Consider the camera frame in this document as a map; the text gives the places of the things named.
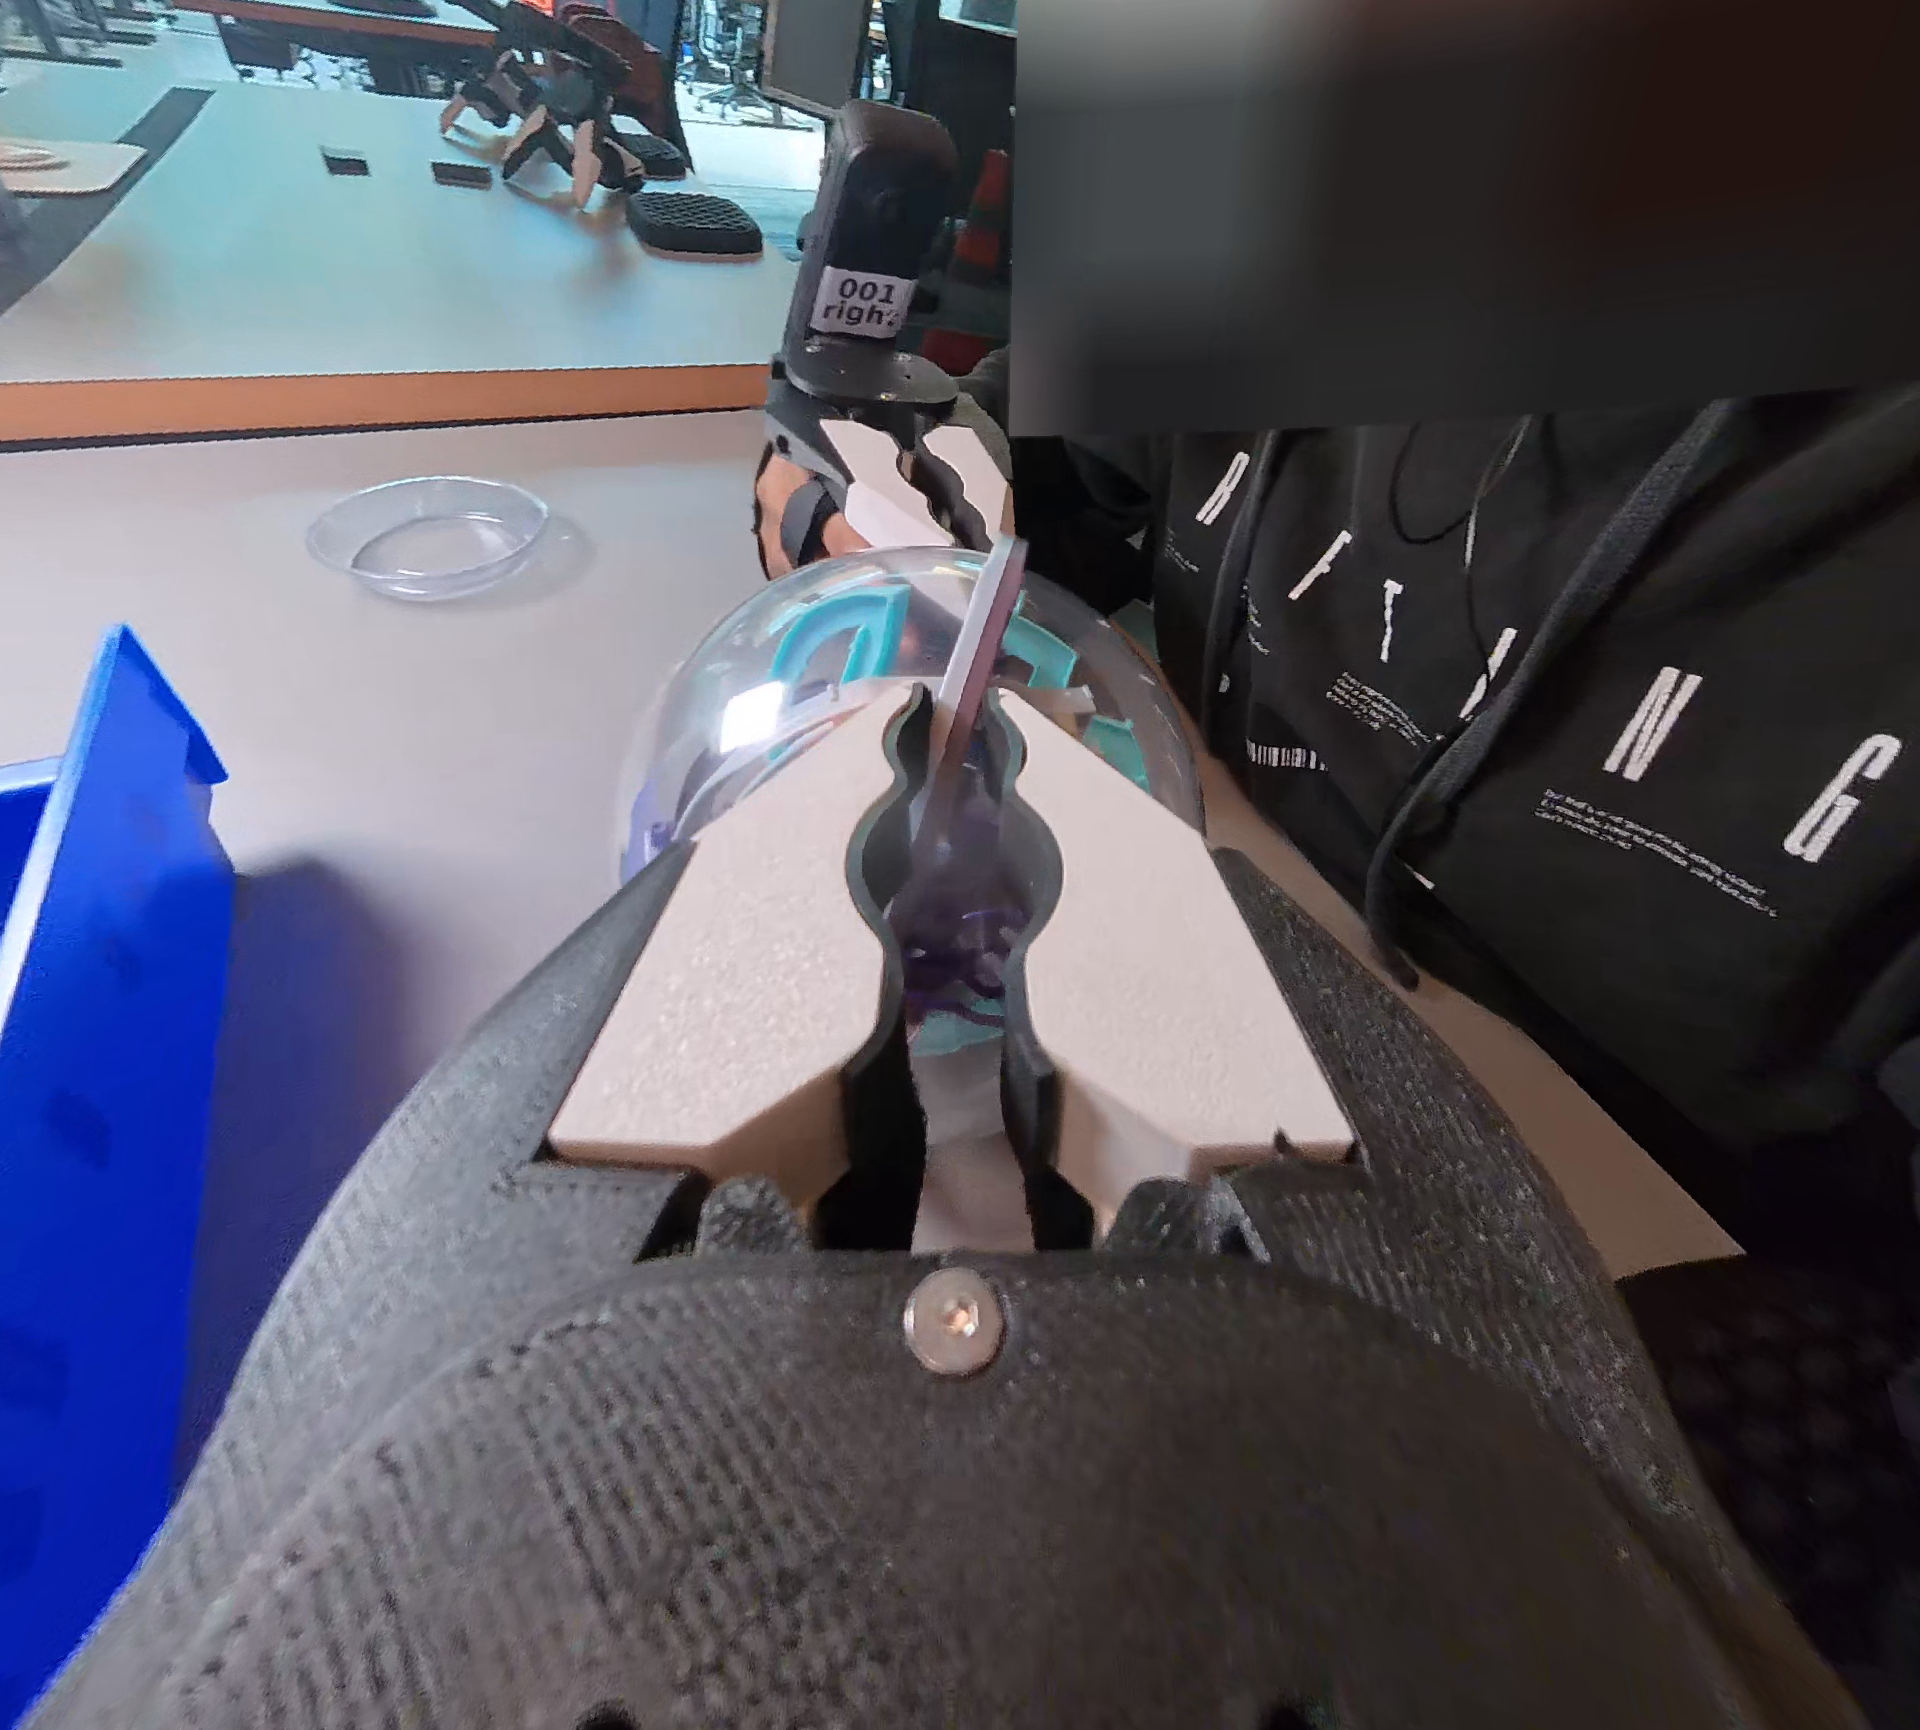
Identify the black mesh pad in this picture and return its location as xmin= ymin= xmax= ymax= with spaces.
xmin=624 ymin=187 xmax=767 ymax=263
xmin=1636 ymin=1260 xmax=1920 ymax=1730

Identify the black printed hoodie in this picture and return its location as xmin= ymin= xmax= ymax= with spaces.
xmin=1142 ymin=397 xmax=1920 ymax=1222

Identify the clear plastic maze ball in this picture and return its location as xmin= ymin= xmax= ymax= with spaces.
xmin=616 ymin=546 xmax=1202 ymax=1238

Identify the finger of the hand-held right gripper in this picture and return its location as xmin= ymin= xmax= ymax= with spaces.
xmin=755 ymin=435 xmax=908 ymax=600
xmin=891 ymin=411 xmax=1012 ymax=557

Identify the clear plastic dish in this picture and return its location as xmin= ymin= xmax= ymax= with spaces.
xmin=303 ymin=478 xmax=553 ymax=608

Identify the blue plastic bin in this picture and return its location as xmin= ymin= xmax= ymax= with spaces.
xmin=0 ymin=621 xmax=235 ymax=1612

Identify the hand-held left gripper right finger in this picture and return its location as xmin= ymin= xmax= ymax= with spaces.
xmin=999 ymin=703 xmax=1360 ymax=1246

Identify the black and tan device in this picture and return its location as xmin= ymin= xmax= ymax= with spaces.
xmin=429 ymin=0 xmax=697 ymax=210

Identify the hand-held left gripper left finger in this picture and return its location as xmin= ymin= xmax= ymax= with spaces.
xmin=548 ymin=699 xmax=917 ymax=1251

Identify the person's right forearm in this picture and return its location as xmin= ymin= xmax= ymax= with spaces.
xmin=1007 ymin=426 xmax=1202 ymax=629

